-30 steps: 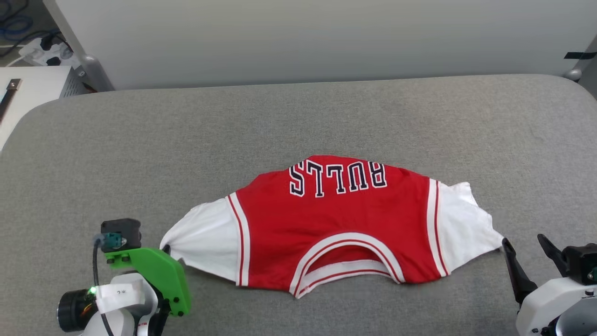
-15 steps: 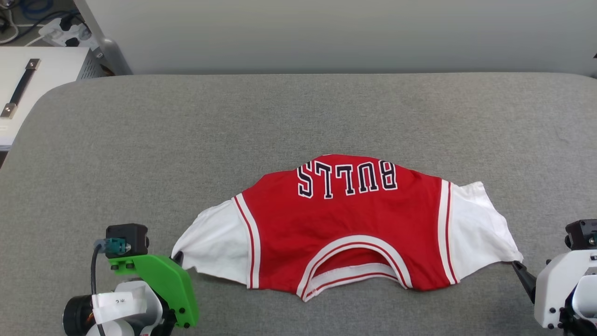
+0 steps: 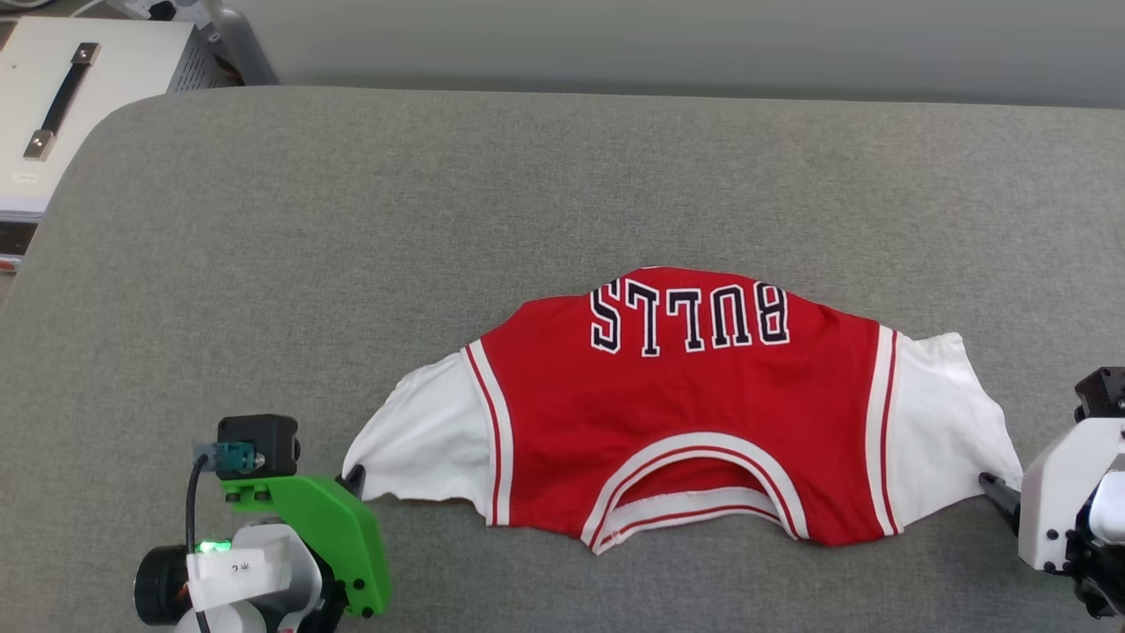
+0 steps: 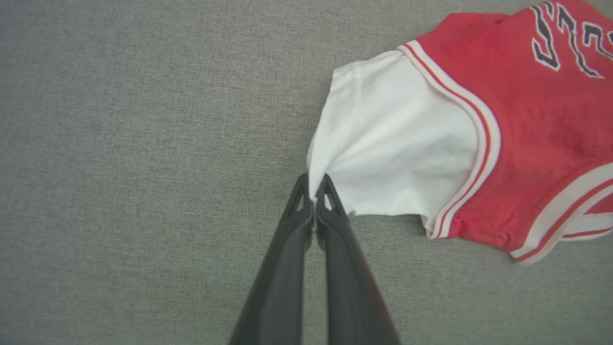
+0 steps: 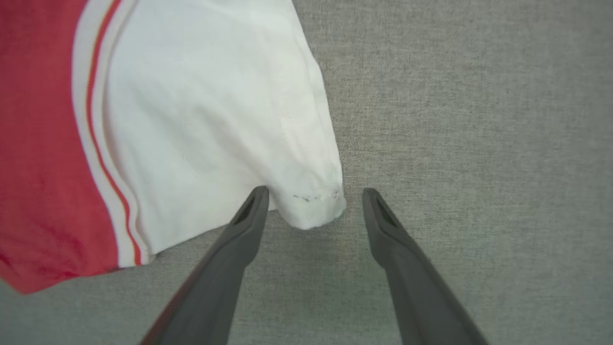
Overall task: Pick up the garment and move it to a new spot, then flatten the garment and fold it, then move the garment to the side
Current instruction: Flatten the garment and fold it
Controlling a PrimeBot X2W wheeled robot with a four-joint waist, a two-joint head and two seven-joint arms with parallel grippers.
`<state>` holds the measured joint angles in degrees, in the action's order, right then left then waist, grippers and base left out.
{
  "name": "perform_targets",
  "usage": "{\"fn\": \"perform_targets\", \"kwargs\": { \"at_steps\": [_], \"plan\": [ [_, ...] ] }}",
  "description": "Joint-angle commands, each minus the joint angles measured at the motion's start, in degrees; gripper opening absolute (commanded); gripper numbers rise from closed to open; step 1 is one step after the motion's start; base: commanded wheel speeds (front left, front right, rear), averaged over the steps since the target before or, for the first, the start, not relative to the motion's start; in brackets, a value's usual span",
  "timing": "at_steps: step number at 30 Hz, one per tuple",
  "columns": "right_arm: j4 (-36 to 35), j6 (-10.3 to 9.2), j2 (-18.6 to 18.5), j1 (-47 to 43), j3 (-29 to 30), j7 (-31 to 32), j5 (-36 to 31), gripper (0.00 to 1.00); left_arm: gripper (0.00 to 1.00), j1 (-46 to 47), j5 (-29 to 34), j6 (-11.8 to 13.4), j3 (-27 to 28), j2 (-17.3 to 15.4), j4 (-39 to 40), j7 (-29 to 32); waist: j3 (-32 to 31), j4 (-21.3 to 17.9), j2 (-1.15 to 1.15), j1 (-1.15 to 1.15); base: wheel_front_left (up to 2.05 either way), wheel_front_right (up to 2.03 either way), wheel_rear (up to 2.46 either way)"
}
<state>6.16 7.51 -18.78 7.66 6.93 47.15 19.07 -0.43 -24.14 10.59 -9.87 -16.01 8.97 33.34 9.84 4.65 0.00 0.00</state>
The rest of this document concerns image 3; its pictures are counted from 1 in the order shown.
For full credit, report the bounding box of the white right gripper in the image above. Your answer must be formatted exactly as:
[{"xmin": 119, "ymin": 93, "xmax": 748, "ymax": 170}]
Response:
[{"xmin": 978, "ymin": 418, "xmax": 1125, "ymax": 573}]

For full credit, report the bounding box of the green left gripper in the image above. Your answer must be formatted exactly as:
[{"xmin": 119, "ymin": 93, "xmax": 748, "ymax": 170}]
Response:
[{"xmin": 220, "ymin": 464, "xmax": 393, "ymax": 619}]

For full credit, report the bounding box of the red and white Bulls jersey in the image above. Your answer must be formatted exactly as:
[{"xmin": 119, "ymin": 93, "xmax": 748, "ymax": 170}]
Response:
[{"xmin": 341, "ymin": 266, "xmax": 1025, "ymax": 557}]

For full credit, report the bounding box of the white metal case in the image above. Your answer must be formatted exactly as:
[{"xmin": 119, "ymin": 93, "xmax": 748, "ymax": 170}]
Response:
[{"xmin": 0, "ymin": 16, "xmax": 231, "ymax": 221}]

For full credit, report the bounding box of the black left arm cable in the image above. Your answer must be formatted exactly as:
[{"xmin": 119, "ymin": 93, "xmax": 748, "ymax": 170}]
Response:
[{"xmin": 184, "ymin": 452, "xmax": 214, "ymax": 633}]

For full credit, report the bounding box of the black case handle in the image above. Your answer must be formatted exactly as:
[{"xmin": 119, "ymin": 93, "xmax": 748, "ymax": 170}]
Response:
[{"xmin": 24, "ymin": 42, "xmax": 101, "ymax": 161}]

